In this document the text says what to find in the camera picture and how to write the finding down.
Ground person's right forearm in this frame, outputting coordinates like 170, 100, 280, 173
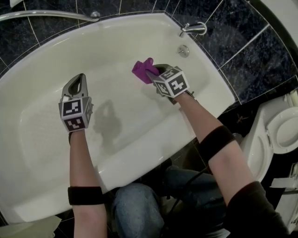
174, 93, 256, 203

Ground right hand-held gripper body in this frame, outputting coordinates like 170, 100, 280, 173
151, 66, 196, 105

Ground chrome grab bar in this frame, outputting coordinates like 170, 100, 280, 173
0, 9, 101, 23

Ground chrome tub spout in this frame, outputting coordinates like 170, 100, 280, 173
178, 21, 208, 38

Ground chrome tub overflow plate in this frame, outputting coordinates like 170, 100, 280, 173
177, 44, 190, 58

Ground person's legs in jeans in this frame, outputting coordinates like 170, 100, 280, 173
111, 165, 228, 238

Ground white toilet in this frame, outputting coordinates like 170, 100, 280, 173
239, 90, 298, 187

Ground person's dark right sleeve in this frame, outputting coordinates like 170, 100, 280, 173
225, 181, 291, 238

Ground white bathtub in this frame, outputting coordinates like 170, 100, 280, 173
0, 13, 236, 224

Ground purple cleaning cloth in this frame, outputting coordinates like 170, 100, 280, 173
131, 57, 160, 85

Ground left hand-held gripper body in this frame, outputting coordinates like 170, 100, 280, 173
58, 94, 95, 133

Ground person's left forearm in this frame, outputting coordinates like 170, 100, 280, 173
68, 130, 108, 238

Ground black cable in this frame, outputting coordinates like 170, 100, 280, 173
163, 169, 210, 233

